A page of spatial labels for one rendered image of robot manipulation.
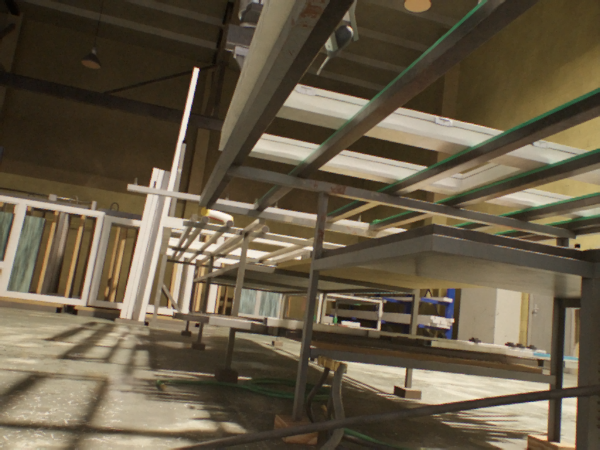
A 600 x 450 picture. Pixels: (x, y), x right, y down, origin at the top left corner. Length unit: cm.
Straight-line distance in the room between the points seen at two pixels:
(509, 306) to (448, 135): 930
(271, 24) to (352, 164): 89
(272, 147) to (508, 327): 922
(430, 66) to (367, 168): 87
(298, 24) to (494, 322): 983
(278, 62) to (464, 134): 67
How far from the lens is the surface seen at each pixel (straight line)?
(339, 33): 109
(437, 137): 143
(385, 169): 183
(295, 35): 88
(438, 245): 103
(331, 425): 115
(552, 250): 123
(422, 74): 101
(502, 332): 1059
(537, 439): 225
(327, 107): 135
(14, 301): 803
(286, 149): 174
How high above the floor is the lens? 38
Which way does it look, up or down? 9 degrees up
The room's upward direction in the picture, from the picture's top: 7 degrees clockwise
